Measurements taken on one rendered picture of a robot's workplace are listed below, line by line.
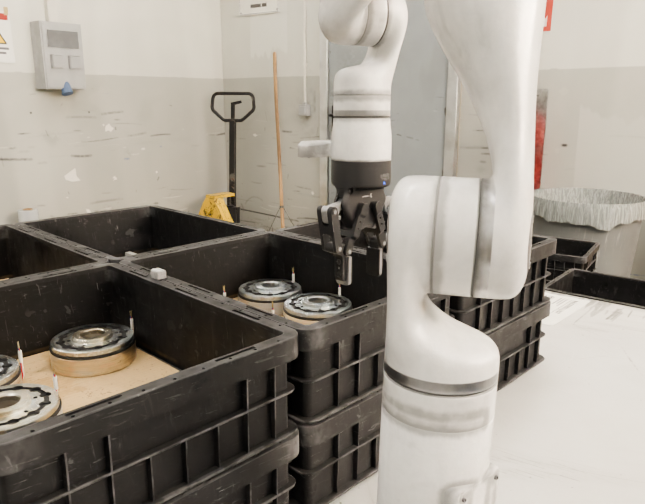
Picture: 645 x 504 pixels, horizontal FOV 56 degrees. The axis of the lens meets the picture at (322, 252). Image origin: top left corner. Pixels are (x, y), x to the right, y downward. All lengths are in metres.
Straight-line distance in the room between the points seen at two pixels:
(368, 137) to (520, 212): 0.33
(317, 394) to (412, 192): 0.30
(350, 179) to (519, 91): 0.32
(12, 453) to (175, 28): 4.62
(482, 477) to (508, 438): 0.39
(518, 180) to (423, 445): 0.21
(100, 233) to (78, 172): 3.16
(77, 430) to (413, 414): 0.25
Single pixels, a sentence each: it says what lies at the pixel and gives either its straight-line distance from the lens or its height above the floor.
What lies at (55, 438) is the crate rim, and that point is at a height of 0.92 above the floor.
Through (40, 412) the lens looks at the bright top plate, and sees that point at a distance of 0.67.
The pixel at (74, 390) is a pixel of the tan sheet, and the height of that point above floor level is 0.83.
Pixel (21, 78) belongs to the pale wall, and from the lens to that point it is 4.34.
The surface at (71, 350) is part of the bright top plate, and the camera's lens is 0.81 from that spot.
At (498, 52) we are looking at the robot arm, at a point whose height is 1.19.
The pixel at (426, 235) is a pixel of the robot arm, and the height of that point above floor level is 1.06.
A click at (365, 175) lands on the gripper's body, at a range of 0.74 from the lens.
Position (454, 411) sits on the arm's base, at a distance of 0.49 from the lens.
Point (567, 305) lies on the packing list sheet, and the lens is 1.50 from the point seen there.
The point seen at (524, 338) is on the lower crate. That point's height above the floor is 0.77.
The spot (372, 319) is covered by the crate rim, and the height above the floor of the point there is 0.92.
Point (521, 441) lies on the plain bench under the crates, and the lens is 0.92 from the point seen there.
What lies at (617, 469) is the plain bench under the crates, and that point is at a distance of 0.91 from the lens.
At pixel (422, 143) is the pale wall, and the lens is 4.04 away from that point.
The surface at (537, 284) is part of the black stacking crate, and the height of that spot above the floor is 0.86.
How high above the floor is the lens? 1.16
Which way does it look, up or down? 14 degrees down
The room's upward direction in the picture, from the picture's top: straight up
